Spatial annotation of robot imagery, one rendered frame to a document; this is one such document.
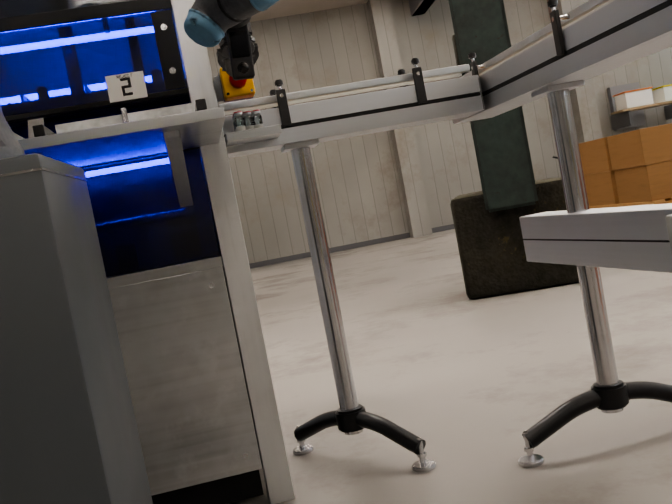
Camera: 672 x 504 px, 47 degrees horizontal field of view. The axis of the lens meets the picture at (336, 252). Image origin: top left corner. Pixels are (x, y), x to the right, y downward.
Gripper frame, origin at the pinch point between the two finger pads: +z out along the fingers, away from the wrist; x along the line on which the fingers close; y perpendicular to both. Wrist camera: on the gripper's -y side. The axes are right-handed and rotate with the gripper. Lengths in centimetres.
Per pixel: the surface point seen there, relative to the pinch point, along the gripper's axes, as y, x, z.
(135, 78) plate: 5.6, 22.7, 2.2
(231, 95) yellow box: -1.1, 2.1, 4.9
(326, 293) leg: -41, -13, 40
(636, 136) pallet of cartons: 198, -409, 466
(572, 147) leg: -32, -70, 1
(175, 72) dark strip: 5.6, 13.7, 2.3
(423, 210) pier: 357, -327, 907
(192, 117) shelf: -26.3, 12.8, -26.9
